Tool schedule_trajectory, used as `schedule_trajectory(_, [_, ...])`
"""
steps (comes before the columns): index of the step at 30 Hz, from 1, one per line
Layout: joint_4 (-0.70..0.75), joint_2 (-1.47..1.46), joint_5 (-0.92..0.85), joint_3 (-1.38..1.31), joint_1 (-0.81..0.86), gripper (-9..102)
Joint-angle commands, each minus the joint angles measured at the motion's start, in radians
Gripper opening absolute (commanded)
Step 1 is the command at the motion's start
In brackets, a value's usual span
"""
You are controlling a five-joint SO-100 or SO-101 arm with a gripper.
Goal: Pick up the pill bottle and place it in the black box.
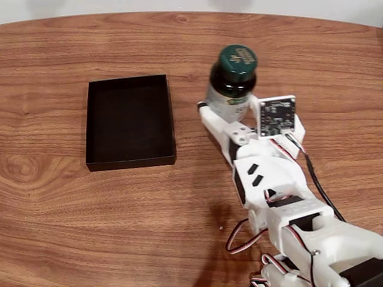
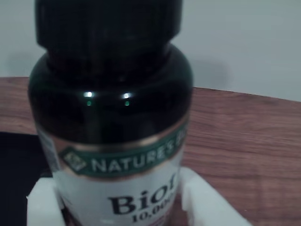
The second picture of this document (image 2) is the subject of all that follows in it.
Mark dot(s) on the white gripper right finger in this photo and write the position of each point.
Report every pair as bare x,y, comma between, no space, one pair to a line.
207,204

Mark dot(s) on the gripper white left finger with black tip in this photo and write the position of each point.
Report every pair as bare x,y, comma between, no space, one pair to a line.
44,202

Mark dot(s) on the green pill bottle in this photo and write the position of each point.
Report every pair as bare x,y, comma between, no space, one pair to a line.
110,106

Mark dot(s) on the black open box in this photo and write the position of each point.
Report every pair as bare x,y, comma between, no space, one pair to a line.
18,160

